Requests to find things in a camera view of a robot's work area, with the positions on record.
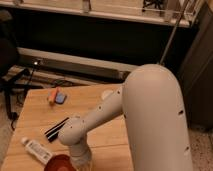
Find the blue eraser block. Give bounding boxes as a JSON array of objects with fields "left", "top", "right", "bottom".
[{"left": 55, "top": 93, "right": 66, "bottom": 104}]

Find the metal pole stand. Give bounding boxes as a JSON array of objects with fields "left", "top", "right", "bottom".
[{"left": 159, "top": 0, "right": 190, "bottom": 66}]

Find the black white striped block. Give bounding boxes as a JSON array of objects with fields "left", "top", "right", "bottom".
[{"left": 44, "top": 118, "right": 68, "bottom": 142}]

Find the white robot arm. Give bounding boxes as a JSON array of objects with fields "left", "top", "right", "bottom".
[{"left": 59, "top": 64, "right": 193, "bottom": 171}]

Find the orange marker pen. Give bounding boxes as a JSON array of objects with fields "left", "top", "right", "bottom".
[{"left": 48, "top": 87, "right": 59, "bottom": 105}]

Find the small white plastic bottle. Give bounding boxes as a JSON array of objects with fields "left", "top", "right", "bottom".
[{"left": 21, "top": 137, "right": 53, "bottom": 165}]

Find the orange ceramic bowl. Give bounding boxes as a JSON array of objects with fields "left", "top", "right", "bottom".
[{"left": 44, "top": 154, "right": 77, "bottom": 171}]

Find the long grey baseboard heater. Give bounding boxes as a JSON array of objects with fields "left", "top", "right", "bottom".
[{"left": 18, "top": 47, "right": 137, "bottom": 80}]

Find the black office chair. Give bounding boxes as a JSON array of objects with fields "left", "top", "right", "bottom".
[{"left": 0, "top": 9, "right": 30, "bottom": 130}]

